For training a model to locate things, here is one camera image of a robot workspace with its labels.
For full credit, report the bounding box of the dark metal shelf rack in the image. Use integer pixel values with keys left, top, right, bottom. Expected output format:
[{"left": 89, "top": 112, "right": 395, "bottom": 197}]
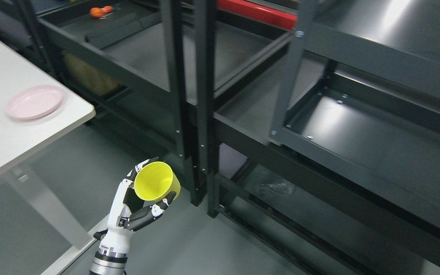
[{"left": 13, "top": 0, "right": 288, "bottom": 205}]

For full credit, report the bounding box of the orange toy on shelf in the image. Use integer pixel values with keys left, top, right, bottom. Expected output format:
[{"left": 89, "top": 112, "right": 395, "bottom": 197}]
[{"left": 89, "top": 5, "right": 113, "bottom": 19}]

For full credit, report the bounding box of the pink plastic plate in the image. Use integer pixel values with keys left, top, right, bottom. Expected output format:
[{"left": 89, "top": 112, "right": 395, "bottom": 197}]
[{"left": 6, "top": 85, "right": 65, "bottom": 120}]

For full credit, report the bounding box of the grey metal shelf unit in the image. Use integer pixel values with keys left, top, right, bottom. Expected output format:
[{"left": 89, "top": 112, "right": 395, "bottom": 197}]
[{"left": 194, "top": 0, "right": 440, "bottom": 273}]

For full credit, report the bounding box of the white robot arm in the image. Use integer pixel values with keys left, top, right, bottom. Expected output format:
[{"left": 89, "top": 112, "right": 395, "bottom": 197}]
[{"left": 89, "top": 251, "right": 128, "bottom": 275}]

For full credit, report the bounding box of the yellow plastic cup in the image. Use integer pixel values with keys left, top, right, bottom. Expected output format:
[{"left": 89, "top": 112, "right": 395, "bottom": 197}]
[{"left": 133, "top": 162, "right": 181, "bottom": 202}]

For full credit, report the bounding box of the white table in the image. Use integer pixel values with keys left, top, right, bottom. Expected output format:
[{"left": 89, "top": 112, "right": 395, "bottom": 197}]
[{"left": 0, "top": 41, "right": 96, "bottom": 275}]

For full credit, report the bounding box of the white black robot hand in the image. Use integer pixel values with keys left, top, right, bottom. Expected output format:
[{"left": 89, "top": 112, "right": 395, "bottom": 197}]
[{"left": 94, "top": 158, "right": 176, "bottom": 255}]

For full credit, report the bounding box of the red bar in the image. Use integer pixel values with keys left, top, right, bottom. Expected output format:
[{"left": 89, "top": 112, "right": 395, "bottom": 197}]
[{"left": 217, "top": 0, "right": 297, "bottom": 29}]

